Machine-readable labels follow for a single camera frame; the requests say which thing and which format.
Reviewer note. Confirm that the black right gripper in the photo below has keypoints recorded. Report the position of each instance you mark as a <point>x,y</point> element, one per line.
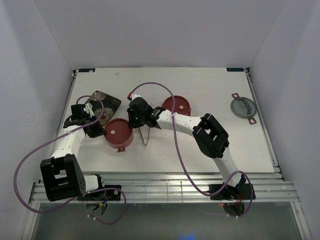
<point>132,124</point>

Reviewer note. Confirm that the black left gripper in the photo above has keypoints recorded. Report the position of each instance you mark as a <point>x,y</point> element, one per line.
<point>99,131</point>

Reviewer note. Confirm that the metal serving tongs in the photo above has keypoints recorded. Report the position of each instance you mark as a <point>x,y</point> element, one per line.
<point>144,132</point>

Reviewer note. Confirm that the pink lunch bowl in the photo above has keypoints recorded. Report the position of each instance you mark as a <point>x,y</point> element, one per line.
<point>120,137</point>
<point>178,106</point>

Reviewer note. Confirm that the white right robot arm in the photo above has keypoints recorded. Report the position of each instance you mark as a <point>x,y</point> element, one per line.
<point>210,136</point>

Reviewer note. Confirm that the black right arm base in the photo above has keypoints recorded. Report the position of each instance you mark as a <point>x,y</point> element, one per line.
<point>231,193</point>

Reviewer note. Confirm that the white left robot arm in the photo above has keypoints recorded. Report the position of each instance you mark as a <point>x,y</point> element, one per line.
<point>61,173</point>

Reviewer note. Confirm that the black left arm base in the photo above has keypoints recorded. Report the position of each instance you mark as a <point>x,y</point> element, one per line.
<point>111,194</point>

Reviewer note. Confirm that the black floral rectangular plate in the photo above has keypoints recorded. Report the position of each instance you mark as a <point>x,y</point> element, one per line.
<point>110,106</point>

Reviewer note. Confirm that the blue table label left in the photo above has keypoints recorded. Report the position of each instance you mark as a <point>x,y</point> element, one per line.
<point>86,70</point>

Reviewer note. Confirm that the blue table label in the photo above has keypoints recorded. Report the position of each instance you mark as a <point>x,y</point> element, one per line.
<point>86,70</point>
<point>235,69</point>

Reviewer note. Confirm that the blue table label right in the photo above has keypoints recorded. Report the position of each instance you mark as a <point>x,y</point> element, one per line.
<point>235,69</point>

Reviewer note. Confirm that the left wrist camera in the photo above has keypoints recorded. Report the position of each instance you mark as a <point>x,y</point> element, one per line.
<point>89,111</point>

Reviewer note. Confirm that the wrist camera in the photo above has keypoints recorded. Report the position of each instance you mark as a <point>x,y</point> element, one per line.
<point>132,96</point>
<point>89,111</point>

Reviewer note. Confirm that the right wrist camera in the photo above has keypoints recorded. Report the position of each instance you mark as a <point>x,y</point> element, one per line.
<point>132,96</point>

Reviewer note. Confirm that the aluminium front rail frame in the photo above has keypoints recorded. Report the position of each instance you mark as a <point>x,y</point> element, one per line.
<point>152,188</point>

